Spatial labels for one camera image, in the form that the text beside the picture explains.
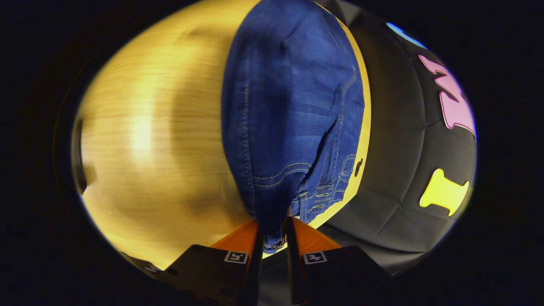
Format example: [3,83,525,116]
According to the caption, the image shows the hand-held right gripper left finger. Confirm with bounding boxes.
[165,220,263,306]

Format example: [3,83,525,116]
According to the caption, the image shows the black backdrop cloth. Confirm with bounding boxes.
[306,0,477,276]

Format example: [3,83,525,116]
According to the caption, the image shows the blue denim jeans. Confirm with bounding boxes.
[221,0,366,255]

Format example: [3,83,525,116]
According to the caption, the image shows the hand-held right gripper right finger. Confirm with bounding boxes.
[284,217,394,306]

